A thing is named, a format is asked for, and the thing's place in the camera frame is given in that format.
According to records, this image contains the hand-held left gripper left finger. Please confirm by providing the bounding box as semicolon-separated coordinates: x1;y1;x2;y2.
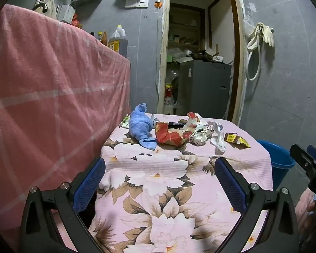
20;157;106;253

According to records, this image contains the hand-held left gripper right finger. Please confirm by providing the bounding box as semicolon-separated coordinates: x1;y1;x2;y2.
214;157;299;253

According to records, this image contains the blue plastic basin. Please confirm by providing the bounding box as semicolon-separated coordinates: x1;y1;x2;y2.
255;140;296;190

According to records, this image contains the yellow brown packet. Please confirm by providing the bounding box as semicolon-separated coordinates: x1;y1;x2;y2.
224;133;250;148

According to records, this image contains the green white packet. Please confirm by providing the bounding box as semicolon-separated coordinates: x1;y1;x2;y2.
120;114;131;129

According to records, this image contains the person's right hand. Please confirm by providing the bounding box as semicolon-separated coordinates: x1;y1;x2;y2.
298;190;316;243

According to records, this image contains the white plastic wrapper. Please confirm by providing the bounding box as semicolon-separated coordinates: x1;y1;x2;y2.
209;121;226;153

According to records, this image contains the pink floral tablecloth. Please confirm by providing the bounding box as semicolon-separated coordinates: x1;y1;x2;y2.
88;114;273;253

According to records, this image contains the red white torn carton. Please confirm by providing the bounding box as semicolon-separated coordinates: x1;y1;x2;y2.
186;112;208;135

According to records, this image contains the red crumpled paper carton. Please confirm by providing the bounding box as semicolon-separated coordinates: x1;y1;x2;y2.
155;121;193;147

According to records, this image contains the blue towel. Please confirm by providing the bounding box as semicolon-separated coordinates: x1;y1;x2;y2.
128;103;158;151

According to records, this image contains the pink plaid towel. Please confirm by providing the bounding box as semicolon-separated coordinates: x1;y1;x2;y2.
0;3;132;251

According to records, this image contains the cream rubber glove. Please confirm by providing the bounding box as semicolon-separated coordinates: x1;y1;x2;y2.
262;25;275;47

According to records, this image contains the black frying pan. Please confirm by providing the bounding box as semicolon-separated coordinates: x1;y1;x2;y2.
190;51;214;61

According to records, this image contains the large oil bottle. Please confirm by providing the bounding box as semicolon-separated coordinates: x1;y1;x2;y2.
108;26;129;58

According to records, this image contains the dark sauce bottle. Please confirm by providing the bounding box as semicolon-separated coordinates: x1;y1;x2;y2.
97;31;108;46

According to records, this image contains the grey carton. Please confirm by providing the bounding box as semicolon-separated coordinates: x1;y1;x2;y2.
57;4;76;24

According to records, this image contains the beige cloth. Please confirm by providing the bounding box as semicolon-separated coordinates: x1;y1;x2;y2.
43;0;57;19

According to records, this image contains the white hose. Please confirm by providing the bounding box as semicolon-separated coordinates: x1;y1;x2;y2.
245;22;266;81

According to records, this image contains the wooden door frame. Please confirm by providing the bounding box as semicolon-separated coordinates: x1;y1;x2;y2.
157;0;249;125

